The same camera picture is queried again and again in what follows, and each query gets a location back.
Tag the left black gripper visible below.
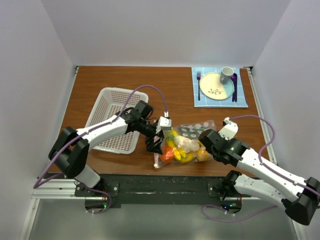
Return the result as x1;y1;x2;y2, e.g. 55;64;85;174
136;118;164;154

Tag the orange fake fruit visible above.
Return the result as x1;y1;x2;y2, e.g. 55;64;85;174
159;145;174;163

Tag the clear zip top bag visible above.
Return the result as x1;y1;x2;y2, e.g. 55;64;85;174
153;120;216;169

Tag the white fake radish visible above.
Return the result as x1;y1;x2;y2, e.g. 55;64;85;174
173;135;200;153

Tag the white perforated plastic basket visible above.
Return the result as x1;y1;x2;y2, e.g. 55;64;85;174
85;87;140;155

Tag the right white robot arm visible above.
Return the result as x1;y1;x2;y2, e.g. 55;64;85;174
199;129;320;226

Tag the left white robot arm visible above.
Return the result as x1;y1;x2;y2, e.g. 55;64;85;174
48;100;172;196

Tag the yellow orange fake pear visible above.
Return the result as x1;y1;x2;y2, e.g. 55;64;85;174
196;148;211;162

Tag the dark green fake cucumber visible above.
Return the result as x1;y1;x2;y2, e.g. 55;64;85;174
177;123;209;140

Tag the blue checkered placemat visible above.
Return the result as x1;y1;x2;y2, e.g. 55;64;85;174
191;67;249;108

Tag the purple plastic knife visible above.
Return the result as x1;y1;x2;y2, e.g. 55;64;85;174
233;73;238;102

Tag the cream and blue plate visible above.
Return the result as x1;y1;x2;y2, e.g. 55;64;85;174
200;72;234;101

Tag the purple plastic spoon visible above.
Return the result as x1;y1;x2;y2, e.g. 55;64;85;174
231;73;238;103

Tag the grey mug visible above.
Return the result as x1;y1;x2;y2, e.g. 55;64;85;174
219;66;234;84

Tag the purple plastic fork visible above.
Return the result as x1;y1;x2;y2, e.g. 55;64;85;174
196;70;201;101

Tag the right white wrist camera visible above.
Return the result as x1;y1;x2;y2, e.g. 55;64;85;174
218;117;239;141

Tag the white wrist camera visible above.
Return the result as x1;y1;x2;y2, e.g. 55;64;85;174
156;116;172;133
218;117;239;141

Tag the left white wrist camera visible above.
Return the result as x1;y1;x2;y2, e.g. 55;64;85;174
156;116;172;133

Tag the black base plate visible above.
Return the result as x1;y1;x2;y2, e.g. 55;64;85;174
74;173;252;210

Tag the front aluminium rail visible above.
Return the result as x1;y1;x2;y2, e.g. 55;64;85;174
32;174;286;202

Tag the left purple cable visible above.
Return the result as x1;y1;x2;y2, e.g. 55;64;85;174
33;84;169;215

